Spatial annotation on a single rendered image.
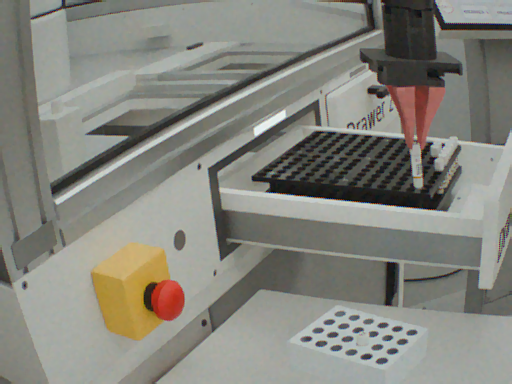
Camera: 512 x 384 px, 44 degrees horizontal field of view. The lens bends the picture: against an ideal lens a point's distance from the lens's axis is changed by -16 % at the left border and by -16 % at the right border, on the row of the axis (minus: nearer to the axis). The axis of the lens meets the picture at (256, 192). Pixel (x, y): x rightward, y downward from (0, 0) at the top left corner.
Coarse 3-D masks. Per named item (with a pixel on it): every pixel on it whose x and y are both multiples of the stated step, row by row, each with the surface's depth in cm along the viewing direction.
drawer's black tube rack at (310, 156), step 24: (312, 144) 94; (336, 144) 93; (360, 144) 93; (384, 144) 91; (432, 144) 91; (264, 168) 87; (288, 168) 88; (312, 168) 86; (336, 168) 85; (360, 168) 84; (384, 168) 84; (408, 168) 83; (432, 168) 82; (264, 192) 88; (288, 192) 89; (312, 192) 87; (336, 192) 86; (360, 192) 85; (384, 192) 78; (408, 192) 76
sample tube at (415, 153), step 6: (414, 144) 71; (414, 150) 70; (420, 150) 71; (414, 156) 71; (414, 162) 71; (420, 162) 71; (414, 168) 71; (420, 168) 71; (414, 174) 72; (420, 174) 71; (414, 180) 72; (420, 180) 72; (414, 186) 72; (420, 186) 72
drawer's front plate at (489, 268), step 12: (504, 156) 75; (504, 168) 72; (492, 180) 69; (504, 180) 69; (492, 192) 66; (504, 192) 69; (492, 204) 65; (504, 204) 70; (492, 216) 65; (504, 216) 71; (492, 228) 66; (504, 228) 72; (492, 240) 66; (492, 252) 67; (504, 252) 75; (492, 264) 67; (480, 276) 68; (492, 276) 68
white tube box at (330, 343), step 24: (336, 312) 75; (360, 312) 74; (312, 336) 71; (336, 336) 71; (384, 336) 69; (408, 336) 67; (312, 360) 69; (336, 360) 66; (360, 360) 65; (384, 360) 65; (408, 360) 66
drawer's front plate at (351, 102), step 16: (352, 80) 114; (368, 80) 117; (336, 96) 105; (352, 96) 111; (368, 96) 117; (336, 112) 106; (352, 112) 111; (368, 112) 117; (384, 112) 125; (352, 128) 111; (368, 128) 118
